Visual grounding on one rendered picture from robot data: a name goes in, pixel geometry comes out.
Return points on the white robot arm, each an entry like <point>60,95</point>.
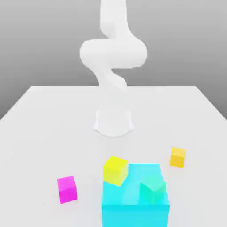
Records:
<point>113,53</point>

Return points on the small yellow cube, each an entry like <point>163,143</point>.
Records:
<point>114,171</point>

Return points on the small orange cube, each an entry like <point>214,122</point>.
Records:
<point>177,157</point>

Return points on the small turquoise cube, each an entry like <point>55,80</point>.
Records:
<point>152,190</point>

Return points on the small magenta cube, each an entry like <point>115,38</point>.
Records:
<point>67,189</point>

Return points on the large cyan box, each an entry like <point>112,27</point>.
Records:
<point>131,212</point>

